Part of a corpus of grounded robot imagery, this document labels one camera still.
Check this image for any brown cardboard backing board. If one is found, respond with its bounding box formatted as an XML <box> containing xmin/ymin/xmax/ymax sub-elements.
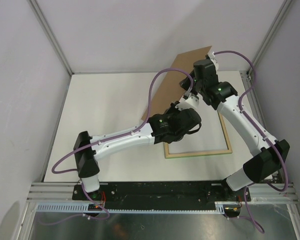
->
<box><xmin>149</xmin><ymin>46</ymin><xmax>212</xmax><ymax>117</ymax></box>

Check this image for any green wooden photo frame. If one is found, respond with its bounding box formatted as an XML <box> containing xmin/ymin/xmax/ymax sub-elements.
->
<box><xmin>163</xmin><ymin>109</ymin><xmax>234</xmax><ymax>160</ymax></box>

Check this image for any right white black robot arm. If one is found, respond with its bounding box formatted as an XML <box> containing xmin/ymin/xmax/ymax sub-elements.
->
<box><xmin>180</xmin><ymin>57</ymin><xmax>290</xmax><ymax>201</ymax></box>

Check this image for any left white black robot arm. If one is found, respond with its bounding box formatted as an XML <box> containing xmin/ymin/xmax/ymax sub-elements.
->
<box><xmin>73</xmin><ymin>94</ymin><xmax>202</xmax><ymax>200</ymax></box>

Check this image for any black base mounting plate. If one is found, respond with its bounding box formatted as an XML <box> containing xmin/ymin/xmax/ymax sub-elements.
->
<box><xmin>72</xmin><ymin>180</ymin><xmax>252</xmax><ymax>212</ymax></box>

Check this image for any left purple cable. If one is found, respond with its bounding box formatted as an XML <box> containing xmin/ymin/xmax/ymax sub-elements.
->
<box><xmin>37</xmin><ymin>67</ymin><xmax>193</xmax><ymax>226</ymax></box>

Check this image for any purple cable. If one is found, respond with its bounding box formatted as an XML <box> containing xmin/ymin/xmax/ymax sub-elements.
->
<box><xmin>37</xmin><ymin>67</ymin><xmax>193</xmax><ymax>226</ymax></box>
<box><xmin>213</xmin><ymin>50</ymin><xmax>290</xmax><ymax>234</ymax></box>

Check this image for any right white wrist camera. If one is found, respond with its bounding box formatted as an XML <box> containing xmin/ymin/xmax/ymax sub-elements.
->
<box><xmin>206</xmin><ymin>51</ymin><xmax>219</xmax><ymax>71</ymax></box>

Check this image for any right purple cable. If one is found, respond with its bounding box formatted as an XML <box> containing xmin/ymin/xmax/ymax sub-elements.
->
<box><xmin>213</xmin><ymin>50</ymin><xmax>290</xmax><ymax>234</ymax></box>

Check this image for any white slotted cable duct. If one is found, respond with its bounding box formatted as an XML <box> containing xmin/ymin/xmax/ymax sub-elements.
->
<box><xmin>36</xmin><ymin>202</ymin><xmax>241</xmax><ymax>215</ymax></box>

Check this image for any right aluminium corner post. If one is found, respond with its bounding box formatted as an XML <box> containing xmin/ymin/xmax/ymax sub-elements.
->
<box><xmin>251</xmin><ymin>0</ymin><xmax>295</xmax><ymax>67</ymax></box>

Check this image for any aluminium corner post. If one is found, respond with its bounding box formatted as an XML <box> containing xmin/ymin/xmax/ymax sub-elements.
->
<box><xmin>27</xmin><ymin>0</ymin><xmax>74</xmax><ymax>76</ymax></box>
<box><xmin>251</xmin><ymin>0</ymin><xmax>295</xmax><ymax>67</ymax></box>

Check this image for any left aluminium corner post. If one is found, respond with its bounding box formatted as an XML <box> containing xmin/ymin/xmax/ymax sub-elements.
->
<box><xmin>27</xmin><ymin>0</ymin><xmax>74</xmax><ymax>76</ymax></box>

